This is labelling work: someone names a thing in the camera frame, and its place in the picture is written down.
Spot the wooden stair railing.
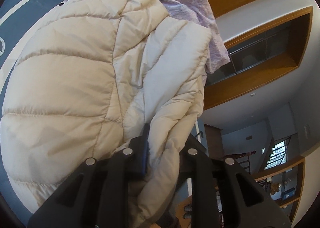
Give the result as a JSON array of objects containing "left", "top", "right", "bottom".
[{"left": 225, "top": 150, "right": 258, "bottom": 170}]

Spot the lilac floral duvet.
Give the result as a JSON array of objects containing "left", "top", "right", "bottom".
[{"left": 19, "top": 0, "right": 230, "bottom": 74}]

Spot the wooden shelf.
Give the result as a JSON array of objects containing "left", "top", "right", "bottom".
[{"left": 252, "top": 155, "right": 307, "bottom": 208}]

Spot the brown wooden cabinet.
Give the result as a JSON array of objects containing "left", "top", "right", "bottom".
[{"left": 204, "top": 123, "right": 224, "bottom": 161}]

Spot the cream puffer jacket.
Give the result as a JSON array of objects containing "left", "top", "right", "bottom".
[{"left": 0, "top": 0, "right": 212, "bottom": 225}]

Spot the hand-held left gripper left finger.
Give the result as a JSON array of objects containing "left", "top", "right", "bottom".
[{"left": 27, "top": 123, "right": 151, "bottom": 228}]

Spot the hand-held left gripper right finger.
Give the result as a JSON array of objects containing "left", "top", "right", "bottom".
[{"left": 172, "top": 133, "right": 292, "bottom": 228}]

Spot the dark glass pane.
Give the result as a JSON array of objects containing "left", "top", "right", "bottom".
[{"left": 205, "top": 22, "right": 299, "bottom": 86}]

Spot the bright window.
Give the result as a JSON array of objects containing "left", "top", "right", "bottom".
[{"left": 265, "top": 143, "right": 288, "bottom": 170}]

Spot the blue striped bed sheet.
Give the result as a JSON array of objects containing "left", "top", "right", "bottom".
[{"left": 0, "top": 0, "right": 70, "bottom": 221}]

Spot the blue box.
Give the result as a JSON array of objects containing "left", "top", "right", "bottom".
[{"left": 281, "top": 188, "right": 297, "bottom": 200}]

